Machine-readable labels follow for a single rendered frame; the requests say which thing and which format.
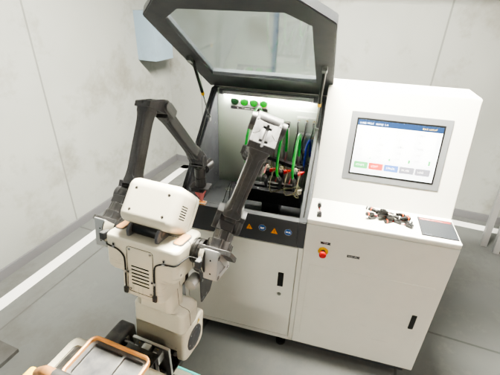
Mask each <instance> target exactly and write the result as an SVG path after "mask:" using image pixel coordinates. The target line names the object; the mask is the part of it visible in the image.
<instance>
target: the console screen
mask: <svg viewBox="0 0 500 375"><path fill-rule="evenodd" d="M454 124H455V121H451V120H443V119H435V118H421V117H413V116H405V115H391V114H383V113H375V112H361V111H353V112H352V117H351V122H350V130H349V135H348V140H347V148H346V153H345V157H344V166H343V171H342V178H344V179H354V180H359V181H366V182H376V183H381V184H387V185H396V186H402V187H407V188H417V189H423V190H433V191H438V188H439V184H440V178H441V175H442V172H443V166H444V163H445V160H446V154H447V151H448V148H449V142H450V139H451V136H452V131H453V127H454Z"/></svg>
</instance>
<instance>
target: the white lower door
mask: <svg viewBox="0 0 500 375"><path fill-rule="evenodd" d="M191 229H194V230H197V231H199V232H200V234H201V238H204V239H206V240H208V238H209V237H213V234H214V231H208V230H204V229H200V228H191ZM231 244H232V246H233V249H232V251H231V253H232V254H233V255H234V256H235V257H236V262H235V263H232V262H229V261H228V262H229V267H228V268H227V269H226V271H225V272H224V273H223V275H222V276H221V277H220V279H219V280H218V281H217V282H216V281H212V284H211V289H210V291H209V293H208V294H207V295H206V297H205V299H204V300H203V302H201V298H200V285H199V283H198V285H197V286H196V288H195V289H194V290H190V296H191V297H192V298H194V299H196V302H197V306H196V307H198V308H200V309H202V310H203V315H209V316H212V317H215V318H221V319H224V320H227V321H233V322H236V323H239V324H244V325H248V326H251V327H256V328H260V329H263V330H268V331H272V332H275V333H280V334H284V335H288V329H289V317H290V311H291V305H292V293H293V286H294V280H295V269H296V263H297V256H298V248H297V247H293V246H285V245H281V244H277V243H270V242H266V241H262V240H255V239H250V238H246V237H239V236H234V238H233V240H232V243H231Z"/></svg>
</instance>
